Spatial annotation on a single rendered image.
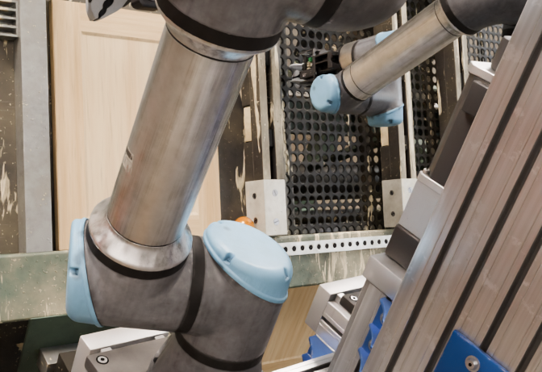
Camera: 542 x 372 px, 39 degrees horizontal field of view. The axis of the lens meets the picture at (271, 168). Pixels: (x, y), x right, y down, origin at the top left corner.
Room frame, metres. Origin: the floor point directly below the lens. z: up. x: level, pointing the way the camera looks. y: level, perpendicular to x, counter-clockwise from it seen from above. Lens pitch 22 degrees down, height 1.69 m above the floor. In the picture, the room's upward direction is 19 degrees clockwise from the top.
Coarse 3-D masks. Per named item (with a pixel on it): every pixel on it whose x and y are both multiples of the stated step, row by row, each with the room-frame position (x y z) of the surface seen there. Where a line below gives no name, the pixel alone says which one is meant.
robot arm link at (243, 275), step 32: (224, 224) 0.81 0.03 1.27; (224, 256) 0.74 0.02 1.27; (256, 256) 0.77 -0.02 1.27; (288, 256) 0.81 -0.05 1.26; (192, 288) 0.72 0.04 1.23; (224, 288) 0.74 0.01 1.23; (256, 288) 0.74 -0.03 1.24; (288, 288) 0.79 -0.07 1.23; (192, 320) 0.72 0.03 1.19; (224, 320) 0.73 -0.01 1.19; (256, 320) 0.75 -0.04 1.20; (224, 352) 0.74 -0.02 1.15; (256, 352) 0.76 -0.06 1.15
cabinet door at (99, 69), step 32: (64, 32) 1.41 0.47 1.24; (96, 32) 1.46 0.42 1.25; (128, 32) 1.51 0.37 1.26; (160, 32) 1.56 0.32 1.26; (64, 64) 1.38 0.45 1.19; (96, 64) 1.44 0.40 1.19; (128, 64) 1.49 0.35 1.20; (64, 96) 1.36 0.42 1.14; (96, 96) 1.41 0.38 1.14; (128, 96) 1.46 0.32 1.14; (64, 128) 1.33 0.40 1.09; (96, 128) 1.38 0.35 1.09; (128, 128) 1.43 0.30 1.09; (64, 160) 1.30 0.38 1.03; (96, 160) 1.35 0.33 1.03; (64, 192) 1.28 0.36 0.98; (96, 192) 1.32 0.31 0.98; (64, 224) 1.25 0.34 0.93; (192, 224) 1.44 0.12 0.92
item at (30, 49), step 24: (24, 0) 1.36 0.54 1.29; (24, 24) 1.34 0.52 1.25; (24, 48) 1.32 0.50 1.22; (24, 72) 1.30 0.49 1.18; (24, 96) 1.28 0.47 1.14; (24, 120) 1.26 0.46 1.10; (48, 120) 1.30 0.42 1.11; (24, 144) 1.25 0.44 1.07; (48, 144) 1.28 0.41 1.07; (24, 168) 1.23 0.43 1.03; (48, 168) 1.26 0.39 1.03; (24, 192) 1.21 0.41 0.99; (48, 192) 1.24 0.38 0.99; (24, 216) 1.19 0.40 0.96; (48, 216) 1.22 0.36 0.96; (24, 240) 1.18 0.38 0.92; (48, 240) 1.20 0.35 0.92
